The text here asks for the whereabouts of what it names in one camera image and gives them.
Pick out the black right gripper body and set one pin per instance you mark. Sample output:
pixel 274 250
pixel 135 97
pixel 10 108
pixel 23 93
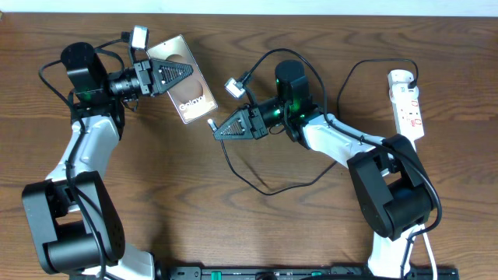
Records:
pixel 257 122

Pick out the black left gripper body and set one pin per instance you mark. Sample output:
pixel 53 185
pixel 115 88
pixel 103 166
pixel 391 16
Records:
pixel 145 78

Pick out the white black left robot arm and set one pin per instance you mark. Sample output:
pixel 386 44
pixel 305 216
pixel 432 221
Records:
pixel 73 223

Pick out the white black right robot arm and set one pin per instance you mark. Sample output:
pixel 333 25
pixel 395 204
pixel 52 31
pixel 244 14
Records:
pixel 393 190

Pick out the white USB charger adapter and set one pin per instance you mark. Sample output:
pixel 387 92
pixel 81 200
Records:
pixel 400 92

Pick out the white power strip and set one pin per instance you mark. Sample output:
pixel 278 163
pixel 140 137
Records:
pixel 408 120

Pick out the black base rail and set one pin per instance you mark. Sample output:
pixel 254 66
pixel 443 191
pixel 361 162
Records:
pixel 333 272

